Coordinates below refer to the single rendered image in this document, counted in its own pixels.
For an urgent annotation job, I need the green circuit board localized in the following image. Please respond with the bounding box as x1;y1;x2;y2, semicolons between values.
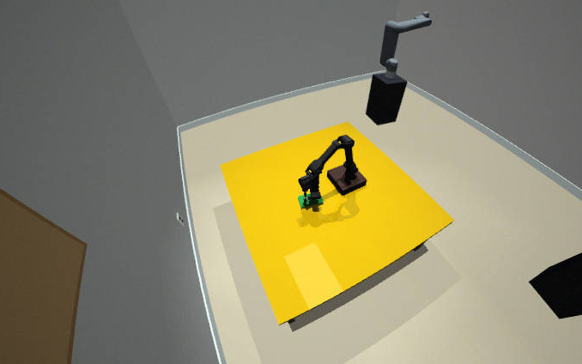
298;192;324;208

